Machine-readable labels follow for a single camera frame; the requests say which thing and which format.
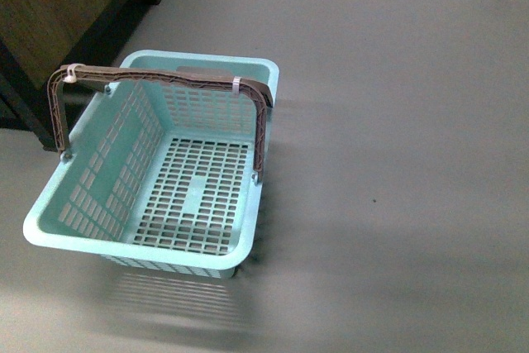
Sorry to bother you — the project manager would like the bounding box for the light blue plastic basket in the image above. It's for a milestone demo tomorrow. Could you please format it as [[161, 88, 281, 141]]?
[[23, 50, 279, 278]]

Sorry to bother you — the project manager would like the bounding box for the brown basket handle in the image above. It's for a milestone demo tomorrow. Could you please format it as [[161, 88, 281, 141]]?
[[46, 64, 274, 183]]

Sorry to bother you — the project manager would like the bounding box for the white zip tie right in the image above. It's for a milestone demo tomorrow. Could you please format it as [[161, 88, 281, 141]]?
[[231, 76, 241, 97]]

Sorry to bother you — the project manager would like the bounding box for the white zip tie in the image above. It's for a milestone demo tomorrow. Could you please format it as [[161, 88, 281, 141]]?
[[63, 63, 84, 83], [231, 76, 241, 97]]

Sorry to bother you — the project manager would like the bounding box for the white zip tie left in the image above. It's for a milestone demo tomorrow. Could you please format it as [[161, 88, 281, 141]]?
[[63, 63, 84, 83]]

